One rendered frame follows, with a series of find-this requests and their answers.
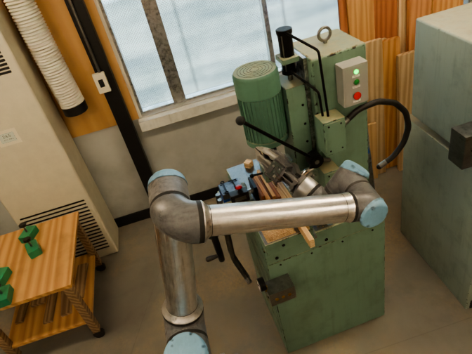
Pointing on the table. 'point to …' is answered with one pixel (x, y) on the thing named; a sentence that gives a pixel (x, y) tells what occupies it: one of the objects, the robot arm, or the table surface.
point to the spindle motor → (260, 102)
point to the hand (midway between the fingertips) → (258, 149)
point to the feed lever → (314, 159)
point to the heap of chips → (277, 234)
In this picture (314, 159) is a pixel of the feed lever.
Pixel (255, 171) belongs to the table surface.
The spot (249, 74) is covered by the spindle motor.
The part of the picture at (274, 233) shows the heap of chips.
